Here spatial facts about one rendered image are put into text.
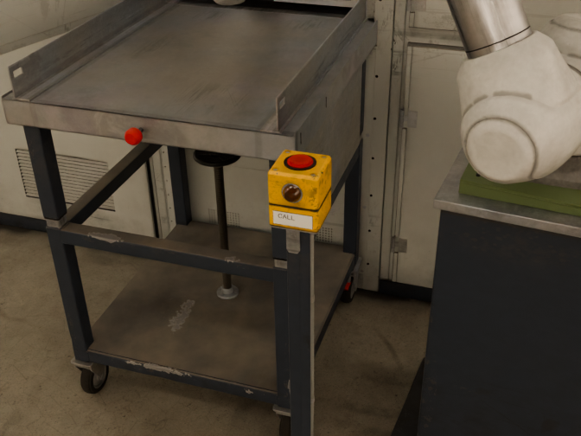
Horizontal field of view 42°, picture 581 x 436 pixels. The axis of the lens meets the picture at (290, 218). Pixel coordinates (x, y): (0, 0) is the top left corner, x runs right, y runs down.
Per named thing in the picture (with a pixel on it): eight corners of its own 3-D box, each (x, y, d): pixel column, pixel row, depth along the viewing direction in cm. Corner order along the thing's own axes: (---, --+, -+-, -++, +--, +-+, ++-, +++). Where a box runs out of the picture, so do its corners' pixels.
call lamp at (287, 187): (300, 208, 113) (300, 189, 111) (278, 205, 114) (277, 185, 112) (303, 203, 114) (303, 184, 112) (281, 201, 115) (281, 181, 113)
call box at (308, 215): (317, 235, 116) (317, 177, 110) (268, 227, 118) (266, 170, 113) (331, 209, 122) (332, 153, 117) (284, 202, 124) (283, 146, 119)
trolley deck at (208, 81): (296, 163, 138) (295, 134, 135) (7, 124, 155) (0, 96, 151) (376, 42, 192) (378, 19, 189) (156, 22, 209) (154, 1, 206)
